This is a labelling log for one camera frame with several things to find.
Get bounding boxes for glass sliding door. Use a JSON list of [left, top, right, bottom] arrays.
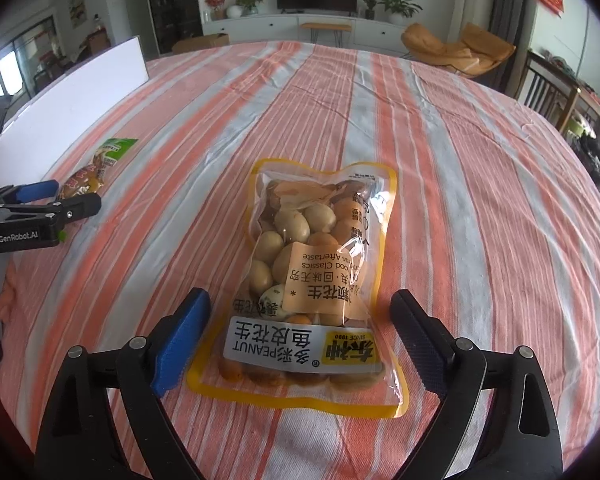
[[0, 15, 58, 101]]

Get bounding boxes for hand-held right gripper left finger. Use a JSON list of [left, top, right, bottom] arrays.
[[34, 286, 212, 480]]

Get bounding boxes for dark display cabinet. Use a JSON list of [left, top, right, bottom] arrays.
[[144, 0, 203, 56]]

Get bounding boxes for cluttered wooden side table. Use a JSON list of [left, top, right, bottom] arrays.
[[565, 75, 600, 201]]

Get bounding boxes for orange lounge chair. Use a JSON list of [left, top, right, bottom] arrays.
[[401, 22, 517, 78]]

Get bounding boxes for covered standing air conditioner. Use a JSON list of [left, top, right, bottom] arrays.
[[455, 0, 498, 41]]

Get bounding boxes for large potted green plant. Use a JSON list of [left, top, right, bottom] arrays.
[[377, 0, 423, 25]]

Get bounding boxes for white tv cabinet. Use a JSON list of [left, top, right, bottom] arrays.
[[202, 12, 411, 53]]

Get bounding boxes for dark wooden chair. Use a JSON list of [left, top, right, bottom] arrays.
[[517, 49, 581, 133]]

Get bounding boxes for yellow green snack packet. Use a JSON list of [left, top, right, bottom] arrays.
[[57, 137, 139, 200]]

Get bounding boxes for grey curtain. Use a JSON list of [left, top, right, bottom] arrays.
[[490, 0, 541, 96]]

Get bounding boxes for green pot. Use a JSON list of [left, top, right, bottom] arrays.
[[566, 116, 592, 140]]

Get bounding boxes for brown cardboard box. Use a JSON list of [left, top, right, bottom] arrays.
[[172, 32, 230, 56]]

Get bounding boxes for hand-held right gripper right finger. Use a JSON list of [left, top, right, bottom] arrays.
[[390, 288, 565, 480]]

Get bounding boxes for yellow-edged peanut bag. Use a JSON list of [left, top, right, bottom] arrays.
[[186, 158, 411, 419]]

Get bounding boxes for wooden bench with metal legs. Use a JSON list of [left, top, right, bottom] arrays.
[[300, 22, 353, 46]]

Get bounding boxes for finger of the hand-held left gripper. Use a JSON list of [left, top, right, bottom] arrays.
[[0, 179, 60, 206], [0, 191, 102, 231]]

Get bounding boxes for white board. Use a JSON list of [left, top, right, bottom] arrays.
[[0, 35, 149, 186]]

